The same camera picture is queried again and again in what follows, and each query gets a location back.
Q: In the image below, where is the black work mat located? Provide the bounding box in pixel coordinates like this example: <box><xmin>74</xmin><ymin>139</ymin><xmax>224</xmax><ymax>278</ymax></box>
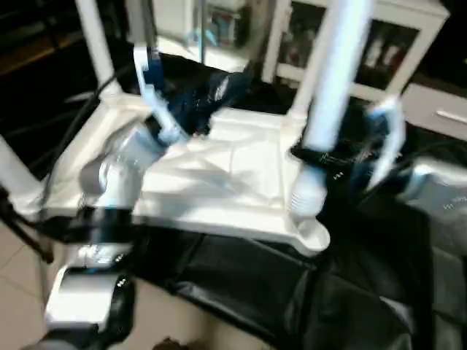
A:
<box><xmin>0</xmin><ymin>29</ymin><xmax>467</xmax><ymax>350</ymax></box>

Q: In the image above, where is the black metal stand leg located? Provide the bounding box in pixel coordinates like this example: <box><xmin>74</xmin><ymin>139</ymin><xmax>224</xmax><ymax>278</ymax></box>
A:
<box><xmin>0</xmin><ymin>191</ymin><xmax>55</xmax><ymax>265</ymax></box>

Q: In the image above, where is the white glass-door cabinet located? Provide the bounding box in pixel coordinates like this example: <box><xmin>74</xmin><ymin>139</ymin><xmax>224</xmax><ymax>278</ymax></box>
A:
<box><xmin>261</xmin><ymin>0</ymin><xmax>449</xmax><ymax>103</ymax></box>

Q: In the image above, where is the teal storage box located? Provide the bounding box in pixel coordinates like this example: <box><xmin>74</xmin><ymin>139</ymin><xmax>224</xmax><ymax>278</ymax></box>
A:
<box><xmin>186</xmin><ymin>6</ymin><xmax>252</xmax><ymax>50</ymax></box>

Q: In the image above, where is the white drawer unit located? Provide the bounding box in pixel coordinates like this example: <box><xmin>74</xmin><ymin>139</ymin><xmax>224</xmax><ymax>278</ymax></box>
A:
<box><xmin>398</xmin><ymin>82</ymin><xmax>467</xmax><ymax>143</ymax></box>

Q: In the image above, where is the white plastic table top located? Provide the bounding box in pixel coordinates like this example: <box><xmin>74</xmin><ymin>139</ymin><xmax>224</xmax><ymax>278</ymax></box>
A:
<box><xmin>11</xmin><ymin>93</ymin><xmax>333</xmax><ymax>257</ymax></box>

